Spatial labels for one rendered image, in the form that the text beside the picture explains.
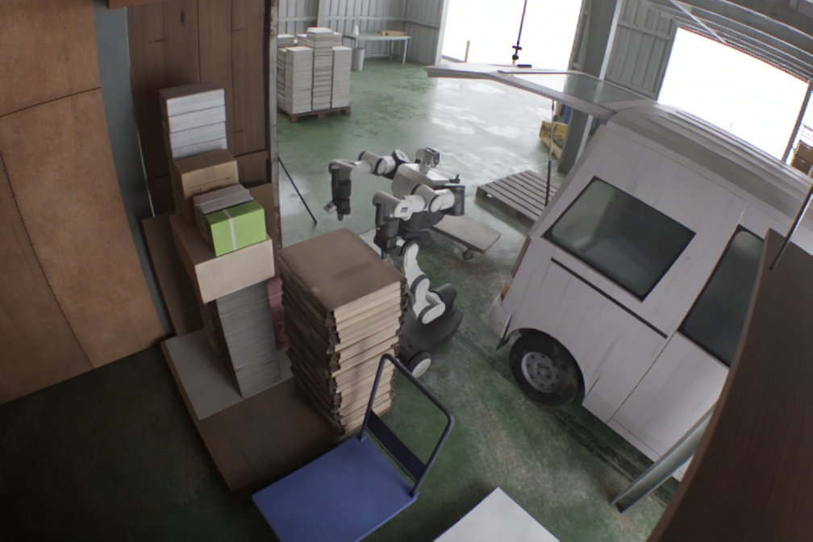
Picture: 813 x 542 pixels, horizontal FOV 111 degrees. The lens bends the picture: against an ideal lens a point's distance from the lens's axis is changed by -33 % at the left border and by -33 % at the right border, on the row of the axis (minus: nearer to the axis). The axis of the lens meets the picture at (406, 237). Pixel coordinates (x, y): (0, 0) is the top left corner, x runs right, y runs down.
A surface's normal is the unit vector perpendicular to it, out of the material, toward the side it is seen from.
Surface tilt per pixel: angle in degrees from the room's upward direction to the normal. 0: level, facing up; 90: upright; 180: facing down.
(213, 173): 90
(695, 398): 90
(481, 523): 0
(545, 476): 0
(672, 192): 85
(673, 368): 90
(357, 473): 0
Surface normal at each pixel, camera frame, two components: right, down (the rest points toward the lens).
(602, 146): -0.75, 0.22
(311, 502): 0.11, -0.82
